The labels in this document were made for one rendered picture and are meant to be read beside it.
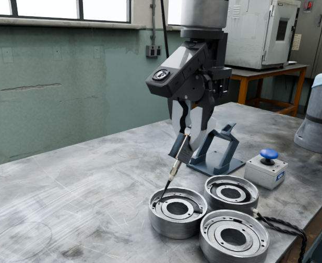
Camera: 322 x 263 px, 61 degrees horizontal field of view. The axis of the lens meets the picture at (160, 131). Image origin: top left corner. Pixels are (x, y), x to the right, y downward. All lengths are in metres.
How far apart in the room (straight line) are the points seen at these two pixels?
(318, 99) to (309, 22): 3.48
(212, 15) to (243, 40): 2.35
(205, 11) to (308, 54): 3.95
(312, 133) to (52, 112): 1.65
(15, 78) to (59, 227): 1.50
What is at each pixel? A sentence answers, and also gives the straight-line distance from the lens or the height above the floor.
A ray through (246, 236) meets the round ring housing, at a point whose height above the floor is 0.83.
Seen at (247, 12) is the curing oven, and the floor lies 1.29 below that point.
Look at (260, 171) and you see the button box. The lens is 0.67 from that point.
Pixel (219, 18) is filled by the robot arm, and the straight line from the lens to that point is 0.46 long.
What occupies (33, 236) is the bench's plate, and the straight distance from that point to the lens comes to 0.53.
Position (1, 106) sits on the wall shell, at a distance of 1.95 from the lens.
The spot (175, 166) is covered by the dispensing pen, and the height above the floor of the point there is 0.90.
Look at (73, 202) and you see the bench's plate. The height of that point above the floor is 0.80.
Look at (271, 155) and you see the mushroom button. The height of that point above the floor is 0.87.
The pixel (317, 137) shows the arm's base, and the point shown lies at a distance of 0.94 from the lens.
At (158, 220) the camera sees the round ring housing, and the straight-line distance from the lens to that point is 0.48.
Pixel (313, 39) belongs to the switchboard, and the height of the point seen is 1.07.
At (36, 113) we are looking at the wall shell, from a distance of 2.03.
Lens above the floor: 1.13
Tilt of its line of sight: 21 degrees down
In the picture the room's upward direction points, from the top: 2 degrees clockwise
